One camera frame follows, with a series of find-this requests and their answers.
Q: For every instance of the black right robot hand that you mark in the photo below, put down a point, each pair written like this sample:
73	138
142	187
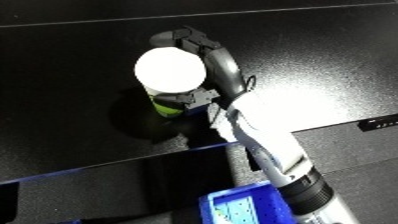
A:
225	73

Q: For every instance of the pale right robot arm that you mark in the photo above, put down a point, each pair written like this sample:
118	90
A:
272	143

